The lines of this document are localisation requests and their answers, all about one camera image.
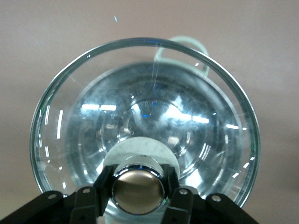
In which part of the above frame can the glass pot lid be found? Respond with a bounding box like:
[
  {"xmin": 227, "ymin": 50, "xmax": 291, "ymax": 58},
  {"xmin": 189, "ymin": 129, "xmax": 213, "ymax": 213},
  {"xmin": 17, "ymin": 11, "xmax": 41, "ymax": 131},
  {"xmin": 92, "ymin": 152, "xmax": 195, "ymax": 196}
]
[{"xmin": 29, "ymin": 37, "xmax": 261, "ymax": 224}]

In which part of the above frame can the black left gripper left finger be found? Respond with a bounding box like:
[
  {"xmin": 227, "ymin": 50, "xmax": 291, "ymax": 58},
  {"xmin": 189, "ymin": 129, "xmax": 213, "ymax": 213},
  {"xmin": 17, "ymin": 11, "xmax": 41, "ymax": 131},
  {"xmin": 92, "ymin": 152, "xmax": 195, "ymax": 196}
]
[{"xmin": 69, "ymin": 164, "xmax": 118, "ymax": 224}]

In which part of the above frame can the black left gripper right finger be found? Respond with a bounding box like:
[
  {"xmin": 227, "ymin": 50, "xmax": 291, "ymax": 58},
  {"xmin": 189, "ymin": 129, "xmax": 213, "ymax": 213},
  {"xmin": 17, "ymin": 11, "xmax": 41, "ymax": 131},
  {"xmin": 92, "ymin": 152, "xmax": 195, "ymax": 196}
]
[{"xmin": 163, "ymin": 164, "xmax": 212, "ymax": 224}]

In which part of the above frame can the brown table mat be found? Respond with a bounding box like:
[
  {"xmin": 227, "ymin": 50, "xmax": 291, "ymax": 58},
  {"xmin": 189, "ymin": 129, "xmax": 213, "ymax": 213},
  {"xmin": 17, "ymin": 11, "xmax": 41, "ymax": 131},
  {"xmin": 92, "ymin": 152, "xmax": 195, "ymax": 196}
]
[{"xmin": 0, "ymin": 0, "xmax": 299, "ymax": 210}]

